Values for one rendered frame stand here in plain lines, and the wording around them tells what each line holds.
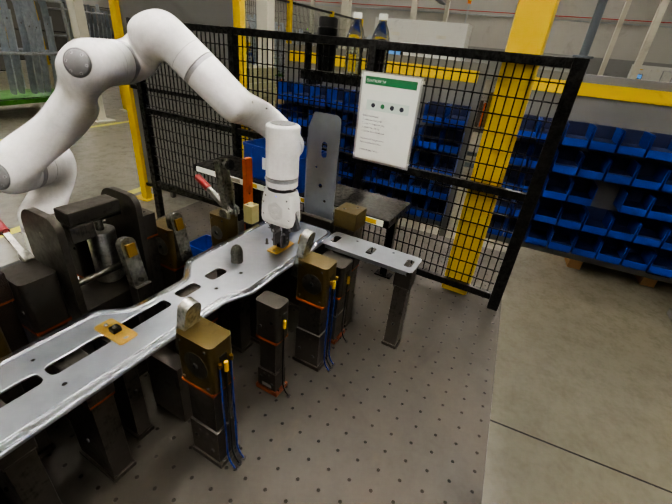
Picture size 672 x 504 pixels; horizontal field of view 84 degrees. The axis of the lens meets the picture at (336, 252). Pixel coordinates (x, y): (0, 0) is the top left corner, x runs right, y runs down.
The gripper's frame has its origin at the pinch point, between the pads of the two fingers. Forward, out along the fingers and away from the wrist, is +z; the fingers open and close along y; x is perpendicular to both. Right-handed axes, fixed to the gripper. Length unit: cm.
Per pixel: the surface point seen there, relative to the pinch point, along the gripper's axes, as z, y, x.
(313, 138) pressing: -22.5, -7.6, 26.7
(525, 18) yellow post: -60, 41, 58
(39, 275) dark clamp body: -5, -22, -49
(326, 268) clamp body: -1.4, 19.4, -7.8
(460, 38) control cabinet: -72, -114, 643
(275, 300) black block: 4.0, 12.9, -19.5
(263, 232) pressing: 3.2, -10.2, 5.0
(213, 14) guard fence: -59, -177, 157
